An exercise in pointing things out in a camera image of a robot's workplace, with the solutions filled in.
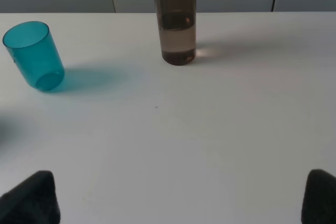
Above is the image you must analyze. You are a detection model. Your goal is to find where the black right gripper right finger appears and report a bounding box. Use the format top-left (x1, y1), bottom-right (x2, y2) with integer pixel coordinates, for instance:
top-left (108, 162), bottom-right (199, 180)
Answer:
top-left (301, 169), bottom-right (335, 224)

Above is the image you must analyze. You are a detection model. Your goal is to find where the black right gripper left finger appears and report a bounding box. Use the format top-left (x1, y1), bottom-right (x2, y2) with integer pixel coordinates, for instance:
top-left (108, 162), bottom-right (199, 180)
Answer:
top-left (1, 170), bottom-right (61, 224)

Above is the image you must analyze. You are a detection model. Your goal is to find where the teal translucent plastic cup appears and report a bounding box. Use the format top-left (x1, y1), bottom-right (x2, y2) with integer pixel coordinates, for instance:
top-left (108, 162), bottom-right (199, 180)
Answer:
top-left (2, 21), bottom-right (65, 92)

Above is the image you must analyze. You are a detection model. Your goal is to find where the smoky brown transparent bottle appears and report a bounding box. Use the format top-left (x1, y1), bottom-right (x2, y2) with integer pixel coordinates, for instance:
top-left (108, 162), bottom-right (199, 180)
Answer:
top-left (154, 0), bottom-right (196, 66)

